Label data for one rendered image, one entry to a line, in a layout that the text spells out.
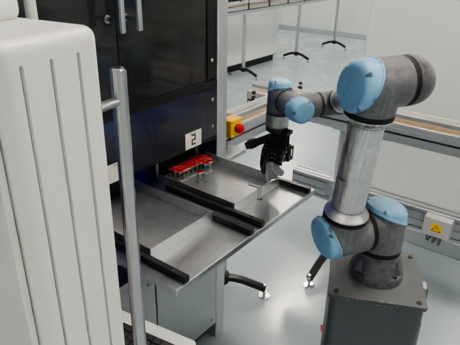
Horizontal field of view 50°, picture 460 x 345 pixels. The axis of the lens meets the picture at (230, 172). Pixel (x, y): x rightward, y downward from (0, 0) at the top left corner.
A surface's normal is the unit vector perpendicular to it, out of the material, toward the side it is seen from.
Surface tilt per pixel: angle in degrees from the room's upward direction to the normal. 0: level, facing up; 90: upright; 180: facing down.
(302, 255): 0
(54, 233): 90
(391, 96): 97
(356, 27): 90
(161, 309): 90
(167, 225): 0
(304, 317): 0
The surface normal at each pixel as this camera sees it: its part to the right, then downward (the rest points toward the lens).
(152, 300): 0.79, 0.27
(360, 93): -0.91, 0.04
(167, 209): 0.02, -0.90
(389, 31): -0.61, 0.33
